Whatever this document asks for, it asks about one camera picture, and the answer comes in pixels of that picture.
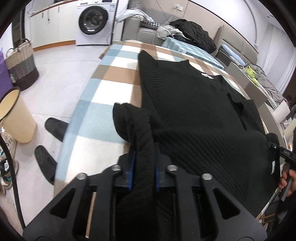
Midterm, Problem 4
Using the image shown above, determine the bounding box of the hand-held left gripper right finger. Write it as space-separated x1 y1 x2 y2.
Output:
154 143 268 241

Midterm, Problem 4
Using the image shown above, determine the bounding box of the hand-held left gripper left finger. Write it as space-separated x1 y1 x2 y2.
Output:
22 149 137 241

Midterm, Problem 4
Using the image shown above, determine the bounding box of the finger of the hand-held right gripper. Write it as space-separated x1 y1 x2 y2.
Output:
266 141 281 152

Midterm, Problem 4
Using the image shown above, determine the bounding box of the black knit sweater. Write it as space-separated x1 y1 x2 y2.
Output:
112 50 281 241

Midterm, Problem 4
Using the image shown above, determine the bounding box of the person's right hand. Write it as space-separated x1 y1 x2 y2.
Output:
277 168 296 198

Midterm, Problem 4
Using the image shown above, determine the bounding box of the grey low table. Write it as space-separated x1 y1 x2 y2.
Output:
258 101 291 142

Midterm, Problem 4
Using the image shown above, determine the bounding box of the grey quilt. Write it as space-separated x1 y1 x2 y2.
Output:
248 64 284 106

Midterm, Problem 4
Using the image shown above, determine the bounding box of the green plush toy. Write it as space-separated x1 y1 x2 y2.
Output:
245 65 259 85

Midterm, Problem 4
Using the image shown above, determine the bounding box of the grey bench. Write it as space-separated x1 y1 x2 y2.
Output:
225 61 273 109

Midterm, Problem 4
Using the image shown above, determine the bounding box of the black slipper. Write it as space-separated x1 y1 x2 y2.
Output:
34 145 58 185
44 117 70 142

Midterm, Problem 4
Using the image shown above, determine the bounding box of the white curtain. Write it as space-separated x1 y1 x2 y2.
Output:
257 23 296 93

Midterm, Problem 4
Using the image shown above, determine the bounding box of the light blue pillow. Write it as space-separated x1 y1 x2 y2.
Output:
221 44 247 66

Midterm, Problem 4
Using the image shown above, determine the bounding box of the beige padded headboard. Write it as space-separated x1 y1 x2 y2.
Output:
213 24 259 67

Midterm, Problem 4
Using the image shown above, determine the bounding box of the plaid blanket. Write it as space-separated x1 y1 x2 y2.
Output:
53 40 278 239

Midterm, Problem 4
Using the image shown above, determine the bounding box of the teal plaid cloth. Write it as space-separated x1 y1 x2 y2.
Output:
161 37 225 70

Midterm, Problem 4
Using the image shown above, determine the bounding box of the white sneaker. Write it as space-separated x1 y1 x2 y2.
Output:
0 159 19 190
0 128 15 154

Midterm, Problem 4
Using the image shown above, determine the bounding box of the cream trash bin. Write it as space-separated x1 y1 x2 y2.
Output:
0 87 37 143

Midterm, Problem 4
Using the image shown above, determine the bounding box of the black quilted jacket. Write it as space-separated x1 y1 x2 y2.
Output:
169 19 216 54

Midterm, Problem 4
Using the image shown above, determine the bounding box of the beige sofa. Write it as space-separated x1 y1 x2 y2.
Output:
121 0 176 46

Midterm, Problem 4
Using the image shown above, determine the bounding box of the light grey garment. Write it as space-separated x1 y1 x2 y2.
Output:
156 24 183 40

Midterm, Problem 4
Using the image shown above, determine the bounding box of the black white checkered pillow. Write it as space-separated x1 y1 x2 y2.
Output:
140 20 163 30

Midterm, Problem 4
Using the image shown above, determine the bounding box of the woven laundry basket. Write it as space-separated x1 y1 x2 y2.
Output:
5 38 40 91

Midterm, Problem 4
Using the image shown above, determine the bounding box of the white washing machine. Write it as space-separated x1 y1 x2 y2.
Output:
75 0 119 46

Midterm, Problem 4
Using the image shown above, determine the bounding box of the white cloth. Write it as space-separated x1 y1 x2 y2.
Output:
116 9 151 24

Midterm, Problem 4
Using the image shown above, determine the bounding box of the purple bag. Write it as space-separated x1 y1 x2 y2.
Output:
0 47 15 102

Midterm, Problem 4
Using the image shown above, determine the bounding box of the white cabinet with wooden top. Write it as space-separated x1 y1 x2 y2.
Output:
24 0 79 51

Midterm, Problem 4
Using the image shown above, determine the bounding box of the black cable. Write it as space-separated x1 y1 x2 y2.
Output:
0 133 26 229

